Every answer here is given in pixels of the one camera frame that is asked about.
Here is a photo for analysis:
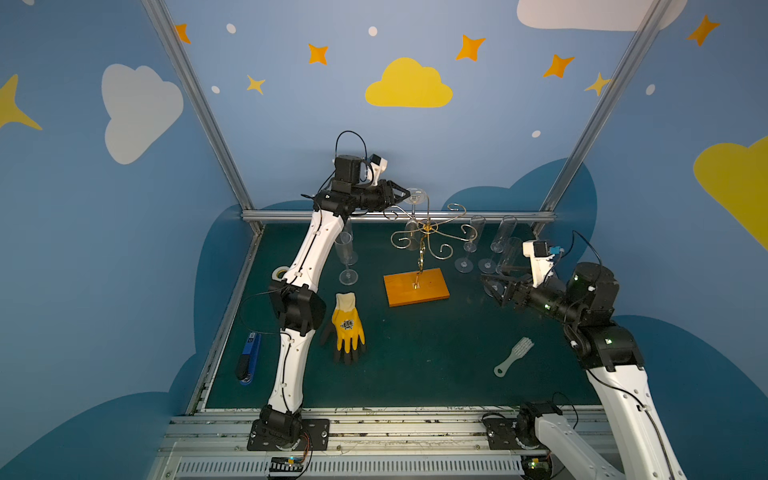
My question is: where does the clear flute glass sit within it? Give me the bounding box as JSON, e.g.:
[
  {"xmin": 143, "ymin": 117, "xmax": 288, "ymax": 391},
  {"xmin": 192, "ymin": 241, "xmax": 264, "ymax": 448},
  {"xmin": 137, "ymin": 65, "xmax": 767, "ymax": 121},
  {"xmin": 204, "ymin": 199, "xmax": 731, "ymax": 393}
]
[
  {"xmin": 454, "ymin": 215, "xmax": 486, "ymax": 274},
  {"xmin": 334, "ymin": 231, "xmax": 358, "ymax": 286},
  {"xmin": 478, "ymin": 215, "xmax": 518, "ymax": 274},
  {"xmin": 405, "ymin": 187, "xmax": 428, "ymax": 251},
  {"xmin": 341, "ymin": 221, "xmax": 358, "ymax": 266},
  {"xmin": 484, "ymin": 237, "xmax": 523, "ymax": 297}
]

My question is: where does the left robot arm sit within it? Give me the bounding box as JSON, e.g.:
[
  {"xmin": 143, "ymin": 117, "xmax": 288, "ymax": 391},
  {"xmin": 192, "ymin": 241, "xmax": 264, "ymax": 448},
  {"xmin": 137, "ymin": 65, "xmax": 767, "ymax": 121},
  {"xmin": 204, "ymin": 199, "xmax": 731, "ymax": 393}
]
[{"xmin": 257, "ymin": 154, "xmax": 410, "ymax": 447}]

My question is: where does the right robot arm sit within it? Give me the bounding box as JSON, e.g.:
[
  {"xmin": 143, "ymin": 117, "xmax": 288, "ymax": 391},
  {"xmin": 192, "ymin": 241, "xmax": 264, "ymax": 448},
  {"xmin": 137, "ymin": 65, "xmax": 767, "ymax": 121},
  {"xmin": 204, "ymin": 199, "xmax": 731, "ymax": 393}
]
[{"xmin": 482, "ymin": 262, "xmax": 685, "ymax": 479}]

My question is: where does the white plastic brush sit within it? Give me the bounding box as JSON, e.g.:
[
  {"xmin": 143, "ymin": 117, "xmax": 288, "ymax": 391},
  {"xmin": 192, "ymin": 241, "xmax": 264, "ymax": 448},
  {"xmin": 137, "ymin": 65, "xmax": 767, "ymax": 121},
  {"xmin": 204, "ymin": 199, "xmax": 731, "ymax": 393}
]
[{"xmin": 493, "ymin": 337, "xmax": 534, "ymax": 378}]

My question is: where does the white tape roll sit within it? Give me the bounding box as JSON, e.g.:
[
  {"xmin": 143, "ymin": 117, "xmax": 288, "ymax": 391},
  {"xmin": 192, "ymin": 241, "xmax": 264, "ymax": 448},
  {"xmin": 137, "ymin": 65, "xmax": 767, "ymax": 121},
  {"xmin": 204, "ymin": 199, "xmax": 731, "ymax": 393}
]
[{"xmin": 271, "ymin": 266, "xmax": 290, "ymax": 282}]

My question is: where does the yellow black work glove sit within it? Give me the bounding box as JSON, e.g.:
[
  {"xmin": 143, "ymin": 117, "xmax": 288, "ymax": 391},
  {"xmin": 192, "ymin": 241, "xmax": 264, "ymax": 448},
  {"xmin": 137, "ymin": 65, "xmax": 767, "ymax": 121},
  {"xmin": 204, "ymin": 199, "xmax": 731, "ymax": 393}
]
[{"xmin": 320, "ymin": 292, "xmax": 367, "ymax": 365}]

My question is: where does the right controller board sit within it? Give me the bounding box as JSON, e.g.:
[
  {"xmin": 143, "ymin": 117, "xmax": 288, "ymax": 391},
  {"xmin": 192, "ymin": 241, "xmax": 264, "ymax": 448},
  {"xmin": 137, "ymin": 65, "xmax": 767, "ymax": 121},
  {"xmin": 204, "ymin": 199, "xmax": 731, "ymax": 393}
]
[{"xmin": 521, "ymin": 456, "xmax": 553, "ymax": 480}]

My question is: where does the controller board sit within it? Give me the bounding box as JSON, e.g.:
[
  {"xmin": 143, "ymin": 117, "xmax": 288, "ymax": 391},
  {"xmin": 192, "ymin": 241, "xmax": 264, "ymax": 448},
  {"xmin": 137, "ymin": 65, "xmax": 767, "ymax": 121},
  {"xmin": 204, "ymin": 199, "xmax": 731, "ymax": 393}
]
[
  {"xmin": 267, "ymin": 456, "xmax": 307, "ymax": 479},
  {"xmin": 521, "ymin": 456, "xmax": 553, "ymax": 480}
]

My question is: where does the blue stapler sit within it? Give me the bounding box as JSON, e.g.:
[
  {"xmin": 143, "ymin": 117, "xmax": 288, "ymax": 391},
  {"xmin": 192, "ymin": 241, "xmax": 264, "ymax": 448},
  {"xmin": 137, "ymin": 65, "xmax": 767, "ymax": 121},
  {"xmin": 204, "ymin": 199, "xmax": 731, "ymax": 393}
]
[{"xmin": 235, "ymin": 332, "xmax": 262, "ymax": 385}]

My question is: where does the left controller board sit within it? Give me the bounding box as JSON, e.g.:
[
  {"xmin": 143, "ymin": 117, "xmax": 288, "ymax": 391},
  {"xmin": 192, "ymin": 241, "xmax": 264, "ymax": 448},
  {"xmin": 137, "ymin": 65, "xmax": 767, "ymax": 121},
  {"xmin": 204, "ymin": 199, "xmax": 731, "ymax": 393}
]
[{"xmin": 267, "ymin": 456, "xmax": 307, "ymax": 479}]

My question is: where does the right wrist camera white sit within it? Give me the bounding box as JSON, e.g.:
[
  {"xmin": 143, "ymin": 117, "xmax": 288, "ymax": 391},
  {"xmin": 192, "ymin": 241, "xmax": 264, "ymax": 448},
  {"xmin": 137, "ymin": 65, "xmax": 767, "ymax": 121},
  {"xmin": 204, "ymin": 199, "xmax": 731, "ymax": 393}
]
[{"xmin": 522, "ymin": 240, "xmax": 564, "ymax": 287}]

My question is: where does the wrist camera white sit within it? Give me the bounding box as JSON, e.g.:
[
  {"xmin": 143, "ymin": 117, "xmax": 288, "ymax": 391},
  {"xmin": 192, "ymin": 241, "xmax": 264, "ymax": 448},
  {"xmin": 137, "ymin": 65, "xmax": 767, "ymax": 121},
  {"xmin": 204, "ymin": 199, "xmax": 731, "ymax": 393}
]
[
  {"xmin": 366, "ymin": 154, "xmax": 388, "ymax": 186},
  {"xmin": 522, "ymin": 240, "xmax": 564, "ymax": 287}
]

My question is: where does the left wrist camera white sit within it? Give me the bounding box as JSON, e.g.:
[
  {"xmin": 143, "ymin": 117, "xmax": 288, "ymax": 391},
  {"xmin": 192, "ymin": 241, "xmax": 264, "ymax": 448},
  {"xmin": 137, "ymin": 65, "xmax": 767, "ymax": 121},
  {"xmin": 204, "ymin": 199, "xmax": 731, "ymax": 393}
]
[{"xmin": 366, "ymin": 154, "xmax": 388, "ymax": 186}]

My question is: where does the gold wire glass rack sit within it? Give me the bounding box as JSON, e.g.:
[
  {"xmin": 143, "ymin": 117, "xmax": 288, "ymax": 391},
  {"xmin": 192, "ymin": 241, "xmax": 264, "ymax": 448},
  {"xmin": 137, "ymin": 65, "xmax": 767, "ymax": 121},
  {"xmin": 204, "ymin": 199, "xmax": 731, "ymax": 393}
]
[{"xmin": 383, "ymin": 203, "xmax": 467, "ymax": 308}]

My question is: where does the horizontal aluminium frame bar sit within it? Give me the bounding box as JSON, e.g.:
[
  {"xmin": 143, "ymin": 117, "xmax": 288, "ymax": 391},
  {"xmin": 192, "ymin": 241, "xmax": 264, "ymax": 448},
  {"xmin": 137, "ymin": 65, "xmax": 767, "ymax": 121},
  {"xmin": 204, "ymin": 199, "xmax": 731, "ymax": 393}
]
[{"xmin": 241, "ymin": 209, "xmax": 556, "ymax": 223}]

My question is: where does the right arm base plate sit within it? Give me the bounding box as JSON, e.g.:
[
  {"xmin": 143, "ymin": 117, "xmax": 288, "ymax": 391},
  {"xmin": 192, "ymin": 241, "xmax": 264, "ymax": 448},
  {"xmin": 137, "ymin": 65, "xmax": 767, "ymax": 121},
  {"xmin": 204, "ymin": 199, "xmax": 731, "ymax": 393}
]
[{"xmin": 481, "ymin": 413, "xmax": 540, "ymax": 450}]

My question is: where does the left aluminium frame post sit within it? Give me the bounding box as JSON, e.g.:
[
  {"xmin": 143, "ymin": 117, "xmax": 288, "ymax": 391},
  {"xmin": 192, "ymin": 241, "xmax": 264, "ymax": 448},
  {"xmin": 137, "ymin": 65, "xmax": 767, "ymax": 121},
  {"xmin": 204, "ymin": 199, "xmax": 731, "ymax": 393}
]
[{"xmin": 141, "ymin": 0, "xmax": 254, "ymax": 213}]

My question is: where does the aluminium frame post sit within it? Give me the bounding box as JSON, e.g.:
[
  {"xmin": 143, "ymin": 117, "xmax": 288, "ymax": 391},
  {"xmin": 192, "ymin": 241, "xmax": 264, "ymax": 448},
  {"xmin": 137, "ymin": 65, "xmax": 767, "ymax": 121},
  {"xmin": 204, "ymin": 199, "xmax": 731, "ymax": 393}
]
[
  {"xmin": 531, "ymin": 0, "xmax": 673, "ymax": 235},
  {"xmin": 141, "ymin": 0, "xmax": 254, "ymax": 213}
]

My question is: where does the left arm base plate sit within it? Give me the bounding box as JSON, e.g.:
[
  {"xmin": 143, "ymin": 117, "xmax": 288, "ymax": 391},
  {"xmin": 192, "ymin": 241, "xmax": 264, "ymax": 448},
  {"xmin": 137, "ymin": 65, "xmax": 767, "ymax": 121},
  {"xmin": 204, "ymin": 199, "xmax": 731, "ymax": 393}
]
[{"xmin": 246, "ymin": 418, "xmax": 330, "ymax": 452}]

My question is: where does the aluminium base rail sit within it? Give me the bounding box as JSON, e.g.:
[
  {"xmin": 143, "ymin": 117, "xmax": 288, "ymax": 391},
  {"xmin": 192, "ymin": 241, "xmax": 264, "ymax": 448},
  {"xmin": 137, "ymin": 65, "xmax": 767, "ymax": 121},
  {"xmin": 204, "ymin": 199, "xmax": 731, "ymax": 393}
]
[{"xmin": 146, "ymin": 406, "xmax": 667, "ymax": 480}]

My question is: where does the right aluminium frame post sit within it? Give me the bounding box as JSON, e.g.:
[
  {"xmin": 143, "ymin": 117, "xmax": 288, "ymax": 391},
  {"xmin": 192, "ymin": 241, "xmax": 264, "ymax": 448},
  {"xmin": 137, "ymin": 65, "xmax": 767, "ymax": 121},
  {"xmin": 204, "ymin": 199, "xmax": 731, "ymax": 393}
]
[{"xmin": 531, "ymin": 0, "xmax": 673, "ymax": 235}]

